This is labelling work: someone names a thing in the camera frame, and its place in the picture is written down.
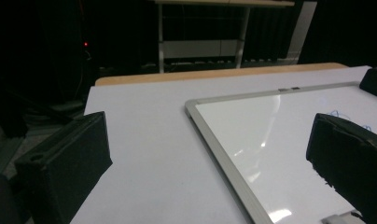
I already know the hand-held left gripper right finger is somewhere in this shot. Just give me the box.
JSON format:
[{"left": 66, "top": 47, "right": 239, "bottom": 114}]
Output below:
[{"left": 305, "top": 113, "right": 377, "bottom": 224}]

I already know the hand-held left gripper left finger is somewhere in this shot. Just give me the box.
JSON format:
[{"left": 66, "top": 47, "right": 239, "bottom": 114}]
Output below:
[{"left": 14, "top": 111, "right": 114, "bottom": 224}]

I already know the silver-framed whiteboard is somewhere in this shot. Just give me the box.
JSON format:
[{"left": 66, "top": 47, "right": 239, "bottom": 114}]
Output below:
[{"left": 184, "top": 81, "right": 377, "bottom": 224}]

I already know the white pillar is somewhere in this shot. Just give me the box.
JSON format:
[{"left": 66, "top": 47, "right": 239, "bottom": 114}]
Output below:
[{"left": 286, "top": 1, "right": 318, "bottom": 65}]

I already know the wooden table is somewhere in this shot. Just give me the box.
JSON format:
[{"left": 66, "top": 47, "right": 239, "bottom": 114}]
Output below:
[{"left": 94, "top": 62, "right": 349, "bottom": 87}]

